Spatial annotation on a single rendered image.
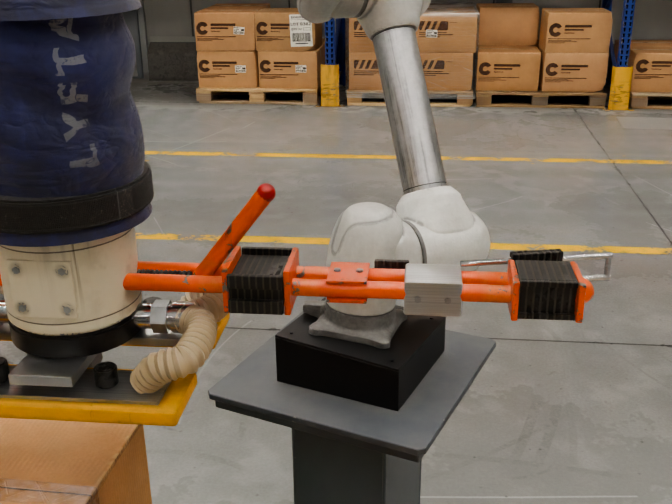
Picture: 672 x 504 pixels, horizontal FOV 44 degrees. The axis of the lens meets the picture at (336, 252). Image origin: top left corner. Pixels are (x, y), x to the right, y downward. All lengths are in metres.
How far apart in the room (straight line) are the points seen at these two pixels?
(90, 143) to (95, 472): 0.53
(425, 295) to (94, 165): 0.42
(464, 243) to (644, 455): 1.42
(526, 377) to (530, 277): 2.41
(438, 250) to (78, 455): 0.88
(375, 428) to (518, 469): 1.26
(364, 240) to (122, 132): 0.81
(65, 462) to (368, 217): 0.78
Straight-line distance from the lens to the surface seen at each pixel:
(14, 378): 1.09
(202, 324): 1.05
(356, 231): 1.72
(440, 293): 1.02
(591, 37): 8.27
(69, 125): 0.98
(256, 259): 1.08
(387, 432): 1.69
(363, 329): 1.79
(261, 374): 1.89
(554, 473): 2.92
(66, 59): 0.96
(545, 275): 1.03
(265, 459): 2.92
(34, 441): 1.40
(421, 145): 1.90
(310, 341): 1.79
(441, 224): 1.84
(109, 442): 1.36
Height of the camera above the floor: 1.69
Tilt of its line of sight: 22 degrees down
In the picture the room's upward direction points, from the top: 1 degrees counter-clockwise
